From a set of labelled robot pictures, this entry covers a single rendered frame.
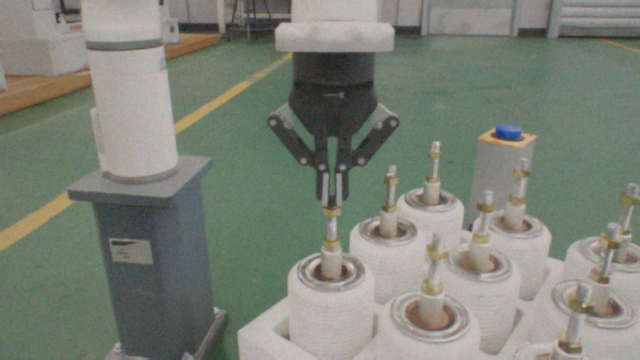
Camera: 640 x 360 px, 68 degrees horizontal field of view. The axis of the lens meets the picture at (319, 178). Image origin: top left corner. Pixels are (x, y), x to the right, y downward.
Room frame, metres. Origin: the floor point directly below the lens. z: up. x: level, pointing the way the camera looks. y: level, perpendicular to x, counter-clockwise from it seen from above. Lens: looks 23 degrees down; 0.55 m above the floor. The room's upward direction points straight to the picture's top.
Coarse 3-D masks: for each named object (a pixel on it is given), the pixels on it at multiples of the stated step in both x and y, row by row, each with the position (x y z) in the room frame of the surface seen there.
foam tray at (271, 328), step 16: (464, 240) 0.64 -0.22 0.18; (544, 272) 0.56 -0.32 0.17; (560, 272) 0.55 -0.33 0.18; (544, 288) 0.51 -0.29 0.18; (288, 304) 0.48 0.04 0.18; (528, 304) 0.48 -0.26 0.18; (256, 320) 0.45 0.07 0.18; (272, 320) 0.45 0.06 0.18; (288, 320) 0.46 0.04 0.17; (528, 320) 0.45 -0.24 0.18; (240, 336) 0.42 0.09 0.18; (256, 336) 0.42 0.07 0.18; (272, 336) 0.42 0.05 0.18; (288, 336) 0.46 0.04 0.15; (512, 336) 0.42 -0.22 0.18; (528, 336) 0.42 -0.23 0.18; (240, 352) 0.43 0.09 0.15; (256, 352) 0.41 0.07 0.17; (272, 352) 0.40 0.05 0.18; (288, 352) 0.40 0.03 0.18; (304, 352) 0.40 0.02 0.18; (368, 352) 0.40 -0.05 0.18; (480, 352) 0.40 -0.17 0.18
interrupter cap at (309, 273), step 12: (300, 264) 0.45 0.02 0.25; (312, 264) 0.45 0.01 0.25; (348, 264) 0.45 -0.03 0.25; (360, 264) 0.45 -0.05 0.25; (300, 276) 0.43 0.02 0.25; (312, 276) 0.43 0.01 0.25; (348, 276) 0.43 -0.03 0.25; (360, 276) 0.43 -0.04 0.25; (312, 288) 0.41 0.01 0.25; (324, 288) 0.41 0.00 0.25; (336, 288) 0.41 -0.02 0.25; (348, 288) 0.41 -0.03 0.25
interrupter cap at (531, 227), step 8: (496, 216) 0.57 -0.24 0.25; (504, 216) 0.57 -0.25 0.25; (528, 216) 0.57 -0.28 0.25; (488, 224) 0.54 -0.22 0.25; (496, 224) 0.55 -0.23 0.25; (528, 224) 0.55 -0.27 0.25; (536, 224) 0.55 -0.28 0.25; (496, 232) 0.53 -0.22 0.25; (504, 232) 0.52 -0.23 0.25; (512, 232) 0.52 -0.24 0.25; (520, 232) 0.52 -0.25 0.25; (528, 232) 0.52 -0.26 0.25; (536, 232) 0.52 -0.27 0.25
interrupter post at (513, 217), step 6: (510, 204) 0.55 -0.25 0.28; (510, 210) 0.54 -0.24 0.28; (516, 210) 0.54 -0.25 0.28; (522, 210) 0.54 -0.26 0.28; (510, 216) 0.54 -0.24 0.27; (516, 216) 0.54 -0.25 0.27; (522, 216) 0.54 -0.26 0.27; (504, 222) 0.55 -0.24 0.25; (510, 222) 0.54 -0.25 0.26; (516, 222) 0.54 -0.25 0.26; (516, 228) 0.54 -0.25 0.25
